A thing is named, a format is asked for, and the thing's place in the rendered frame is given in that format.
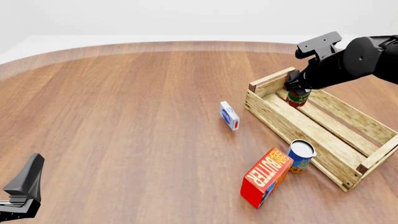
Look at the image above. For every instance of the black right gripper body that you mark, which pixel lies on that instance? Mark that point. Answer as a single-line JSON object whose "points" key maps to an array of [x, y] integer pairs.
{"points": [[294, 80]]}

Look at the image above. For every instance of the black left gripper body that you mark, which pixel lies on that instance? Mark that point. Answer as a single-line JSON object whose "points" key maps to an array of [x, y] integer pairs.
{"points": [[18, 208]]}

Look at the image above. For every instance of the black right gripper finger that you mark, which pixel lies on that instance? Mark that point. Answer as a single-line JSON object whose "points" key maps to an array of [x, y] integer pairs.
{"points": [[303, 92]]}

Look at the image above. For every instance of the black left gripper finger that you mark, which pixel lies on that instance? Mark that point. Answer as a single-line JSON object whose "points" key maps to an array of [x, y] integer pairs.
{"points": [[30, 177]]}

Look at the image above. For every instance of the red green tomato sauce can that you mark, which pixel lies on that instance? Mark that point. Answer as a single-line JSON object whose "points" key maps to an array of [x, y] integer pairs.
{"points": [[297, 100]]}

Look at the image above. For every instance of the wooden slat tray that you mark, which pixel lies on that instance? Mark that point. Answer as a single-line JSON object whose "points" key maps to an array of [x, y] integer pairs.
{"points": [[320, 126]]}

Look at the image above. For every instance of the flat plate on black stalk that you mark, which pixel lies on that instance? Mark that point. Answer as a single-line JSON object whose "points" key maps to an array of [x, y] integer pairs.
{"points": [[320, 44]]}

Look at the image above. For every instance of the blue soup can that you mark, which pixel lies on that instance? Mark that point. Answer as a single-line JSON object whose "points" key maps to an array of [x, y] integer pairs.
{"points": [[301, 156]]}

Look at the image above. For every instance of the small blue white box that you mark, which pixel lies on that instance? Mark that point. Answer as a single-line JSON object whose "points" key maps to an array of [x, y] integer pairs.
{"points": [[229, 116]]}

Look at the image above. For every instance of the red butter box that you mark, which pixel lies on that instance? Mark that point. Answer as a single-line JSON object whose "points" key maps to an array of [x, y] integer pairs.
{"points": [[264, 178]]}

